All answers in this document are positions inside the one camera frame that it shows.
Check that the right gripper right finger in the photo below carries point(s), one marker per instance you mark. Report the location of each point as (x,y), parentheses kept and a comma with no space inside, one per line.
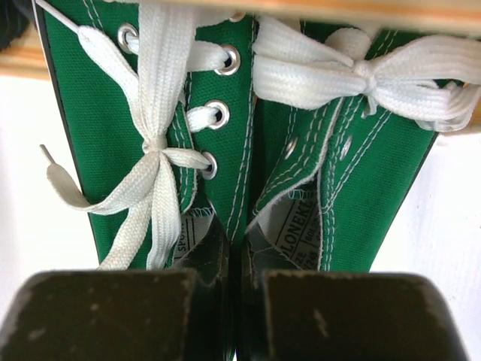
(294,314)

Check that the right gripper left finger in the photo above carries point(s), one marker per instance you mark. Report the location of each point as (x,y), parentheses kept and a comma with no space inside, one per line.
(179,313)

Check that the green sneaker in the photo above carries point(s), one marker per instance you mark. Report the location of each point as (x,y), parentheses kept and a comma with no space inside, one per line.
(160,105)
(348,114)

